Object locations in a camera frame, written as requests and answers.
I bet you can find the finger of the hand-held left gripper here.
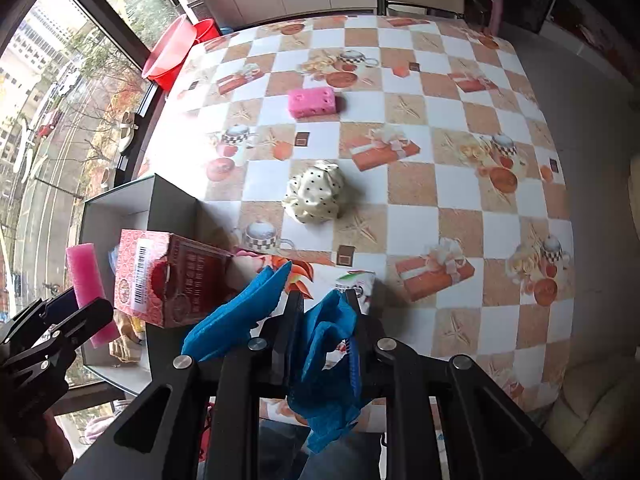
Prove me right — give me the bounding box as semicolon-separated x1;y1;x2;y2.
10;299;115;376
0;287;78;348

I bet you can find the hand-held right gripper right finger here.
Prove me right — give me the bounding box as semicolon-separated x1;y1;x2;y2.
342;287;583;480

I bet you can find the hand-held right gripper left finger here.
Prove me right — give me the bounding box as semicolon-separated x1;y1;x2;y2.
62;290;306;480

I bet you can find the pink long sponge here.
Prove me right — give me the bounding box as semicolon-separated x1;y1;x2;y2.
66;242;121;350

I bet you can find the dark grey cardboard box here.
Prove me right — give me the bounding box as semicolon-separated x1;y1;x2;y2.
77;173;236;396

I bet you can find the person's left hand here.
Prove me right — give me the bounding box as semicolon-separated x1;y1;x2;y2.
42;410;75;480

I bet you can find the red printed tissue box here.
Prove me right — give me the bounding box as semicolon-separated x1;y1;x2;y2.
114;229;236;329

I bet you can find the cream polka dot scrunchie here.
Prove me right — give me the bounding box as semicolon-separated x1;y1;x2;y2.
281;159;346;226

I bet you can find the checkered floral tablecloth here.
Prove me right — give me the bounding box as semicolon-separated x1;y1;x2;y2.
132;14;576;441

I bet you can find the cream sofa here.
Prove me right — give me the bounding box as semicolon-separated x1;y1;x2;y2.
542;155;640;476

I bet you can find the pink sponge with holes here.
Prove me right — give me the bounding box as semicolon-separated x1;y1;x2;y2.
287;86;336;120

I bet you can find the pink plastic basin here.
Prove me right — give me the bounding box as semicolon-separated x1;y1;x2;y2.
141;14;198;81

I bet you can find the red plastic bucket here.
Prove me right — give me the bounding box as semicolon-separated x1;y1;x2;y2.
150;19;221;93

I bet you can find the purple plastic stool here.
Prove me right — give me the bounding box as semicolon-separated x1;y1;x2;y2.
465;0;503;36

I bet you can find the dark window frame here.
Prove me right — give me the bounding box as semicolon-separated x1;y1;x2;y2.
0;0;166;201

